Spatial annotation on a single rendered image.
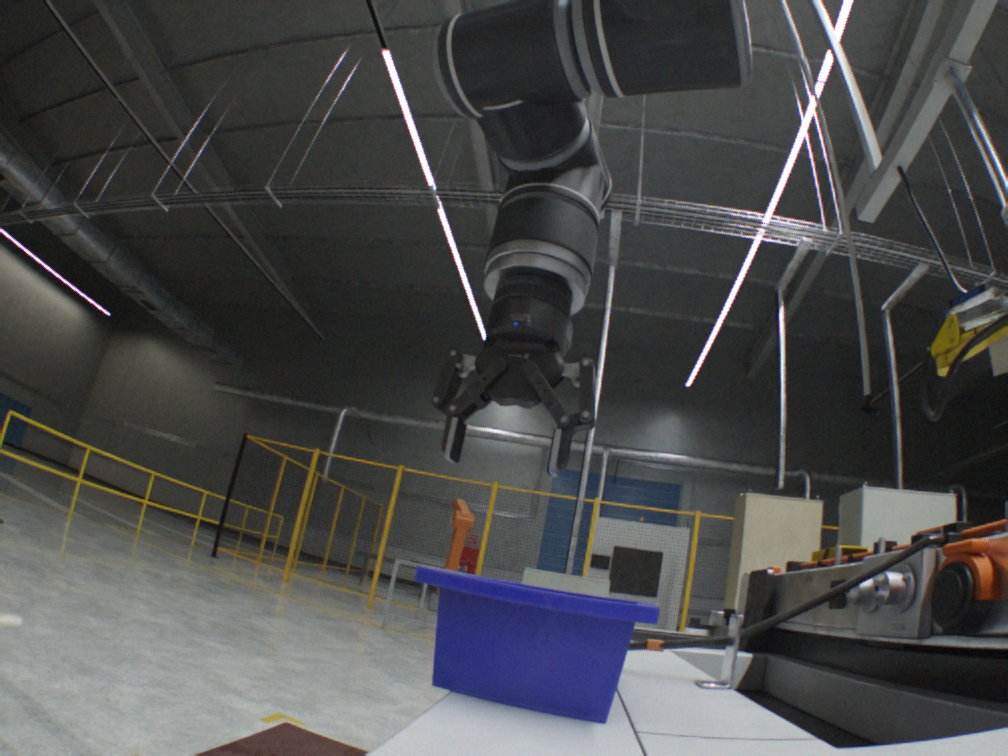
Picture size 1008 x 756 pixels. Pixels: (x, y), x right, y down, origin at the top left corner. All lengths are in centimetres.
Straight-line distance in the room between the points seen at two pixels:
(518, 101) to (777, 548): 486
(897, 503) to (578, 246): 534
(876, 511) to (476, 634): 530
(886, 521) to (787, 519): 105
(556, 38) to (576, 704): 48
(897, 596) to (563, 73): 60
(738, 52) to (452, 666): 48
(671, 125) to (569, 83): 1114
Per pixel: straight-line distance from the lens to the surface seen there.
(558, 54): 47
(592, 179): 58
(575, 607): 33
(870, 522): 551
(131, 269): 1497
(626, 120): 1158
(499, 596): 33
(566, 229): 51
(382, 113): 1279
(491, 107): 51
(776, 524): 516
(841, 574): 84
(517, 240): 51
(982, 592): 54
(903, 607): 64
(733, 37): 45
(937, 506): 600
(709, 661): 99
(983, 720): 53
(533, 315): 48
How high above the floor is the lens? 92
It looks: 20 degrees up
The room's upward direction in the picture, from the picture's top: 12 degrees clockwise
